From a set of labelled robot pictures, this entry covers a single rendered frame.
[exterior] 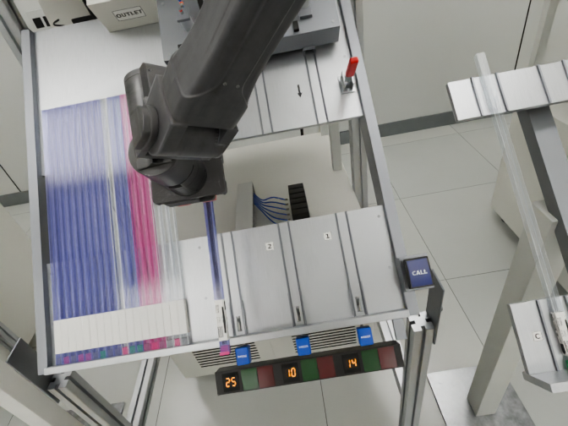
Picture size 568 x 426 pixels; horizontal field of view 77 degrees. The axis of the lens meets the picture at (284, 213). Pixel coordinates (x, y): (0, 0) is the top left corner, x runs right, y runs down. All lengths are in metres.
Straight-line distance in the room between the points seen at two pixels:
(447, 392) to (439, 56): 1.99
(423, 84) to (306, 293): 2.19
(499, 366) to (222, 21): 1.04
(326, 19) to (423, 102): 2.03
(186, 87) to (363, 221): 0.45
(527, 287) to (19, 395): 1.32
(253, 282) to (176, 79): 0.44
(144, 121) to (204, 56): 0.09
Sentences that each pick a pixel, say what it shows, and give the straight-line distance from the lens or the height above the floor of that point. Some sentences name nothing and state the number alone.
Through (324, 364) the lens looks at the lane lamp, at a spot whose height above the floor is 0.66.
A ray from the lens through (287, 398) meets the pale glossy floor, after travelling 1.41.
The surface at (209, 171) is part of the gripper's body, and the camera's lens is 0.50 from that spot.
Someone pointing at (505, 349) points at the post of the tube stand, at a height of 0.40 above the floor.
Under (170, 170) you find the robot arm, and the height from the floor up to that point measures 1.09.
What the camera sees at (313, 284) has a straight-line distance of 0.66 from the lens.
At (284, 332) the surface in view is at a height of 0.73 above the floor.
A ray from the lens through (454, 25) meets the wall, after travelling 2.66.
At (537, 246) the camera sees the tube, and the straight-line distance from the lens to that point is 0.66.
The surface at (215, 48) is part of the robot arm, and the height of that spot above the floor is 1.22.
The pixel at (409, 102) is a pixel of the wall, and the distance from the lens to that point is 2.70.
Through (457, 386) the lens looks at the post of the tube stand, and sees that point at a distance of 1.43.
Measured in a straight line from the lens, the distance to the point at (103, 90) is 0.87.
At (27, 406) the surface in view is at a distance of 1.37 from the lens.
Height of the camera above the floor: 1.27
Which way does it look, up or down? 38 degrees down
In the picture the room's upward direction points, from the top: 12 degrees counter-clockwise
